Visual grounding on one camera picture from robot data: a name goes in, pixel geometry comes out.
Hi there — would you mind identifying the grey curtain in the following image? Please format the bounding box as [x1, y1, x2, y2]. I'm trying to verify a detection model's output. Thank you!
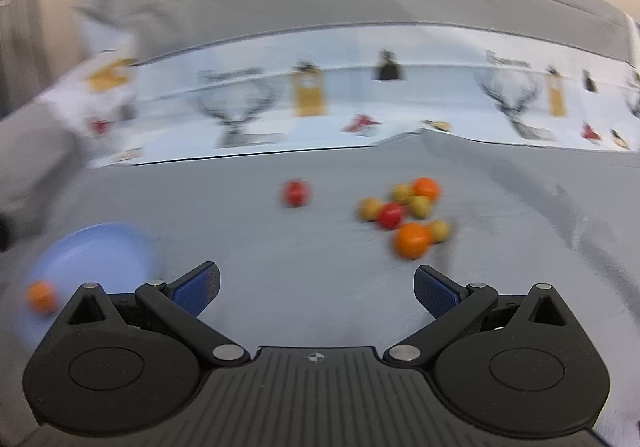
[0, 0, 51, 115]

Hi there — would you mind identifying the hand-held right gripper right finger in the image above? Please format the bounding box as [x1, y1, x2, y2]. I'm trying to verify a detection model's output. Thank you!
[382, 264, 577, 369]

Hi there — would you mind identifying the red tomato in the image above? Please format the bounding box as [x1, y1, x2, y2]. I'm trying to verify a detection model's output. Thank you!
[281, 180, 313, 208]
[376, 202, 407, 231]

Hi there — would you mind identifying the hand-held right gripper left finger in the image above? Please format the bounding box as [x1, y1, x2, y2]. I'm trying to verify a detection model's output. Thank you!
[59, 261, 251, 369]

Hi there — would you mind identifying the deer printed white cloth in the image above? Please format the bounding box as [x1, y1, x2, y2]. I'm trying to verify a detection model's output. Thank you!
[72, 21, 640, 169]

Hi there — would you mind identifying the light blue plate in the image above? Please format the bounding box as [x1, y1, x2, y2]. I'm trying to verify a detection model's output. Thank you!
[15, 222, 162, 359]

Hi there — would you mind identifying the orange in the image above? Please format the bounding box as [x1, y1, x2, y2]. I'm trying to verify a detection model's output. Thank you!
[393, 222, 433, 261]
[26, 281, 58, 315]
[411, 176, 442, 202]

